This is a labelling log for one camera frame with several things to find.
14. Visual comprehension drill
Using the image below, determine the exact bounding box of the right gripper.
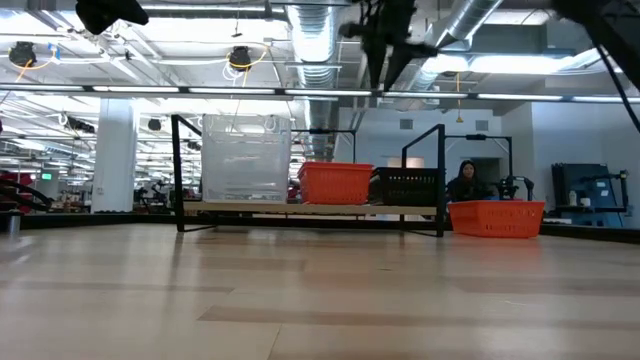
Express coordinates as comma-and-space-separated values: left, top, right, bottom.
339, 0, 439, 92

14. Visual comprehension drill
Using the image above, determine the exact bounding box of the grey metal post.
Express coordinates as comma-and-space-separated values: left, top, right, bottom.
6, 209, 22, 240

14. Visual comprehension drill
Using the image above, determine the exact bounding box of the person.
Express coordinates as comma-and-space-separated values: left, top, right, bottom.
446, 159, 496, 203

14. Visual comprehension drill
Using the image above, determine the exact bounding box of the black aluminium rig frame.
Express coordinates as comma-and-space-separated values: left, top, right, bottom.
0, 212, 640, 246

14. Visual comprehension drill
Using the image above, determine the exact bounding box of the red and black machine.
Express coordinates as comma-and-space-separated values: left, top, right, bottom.
0, 169, 54, 212

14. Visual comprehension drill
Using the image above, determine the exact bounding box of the black ceiling cord reel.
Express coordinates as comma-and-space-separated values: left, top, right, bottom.
228, 45, 253, 71
7, 40, 39, 69

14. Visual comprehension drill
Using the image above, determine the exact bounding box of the white pillar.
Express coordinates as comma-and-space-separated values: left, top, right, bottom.
91, 98, 140, 214

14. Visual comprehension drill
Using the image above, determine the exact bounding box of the black background frame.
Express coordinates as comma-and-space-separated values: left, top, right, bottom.
443, 133, 515, 189
291, 127, 357, 164

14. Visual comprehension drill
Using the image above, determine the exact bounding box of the orange plastic basket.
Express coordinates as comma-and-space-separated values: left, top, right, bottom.
447, 199, 547, 239
297, 160, 375, 174
299, 169, 374, 206

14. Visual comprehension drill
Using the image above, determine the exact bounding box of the blue machine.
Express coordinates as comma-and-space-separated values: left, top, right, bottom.
551, 162, 632, 230

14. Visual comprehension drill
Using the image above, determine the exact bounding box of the silver spiral ceiling duct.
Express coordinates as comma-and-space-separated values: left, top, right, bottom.
394, 0, 505, 94
285, 0, 347, 162

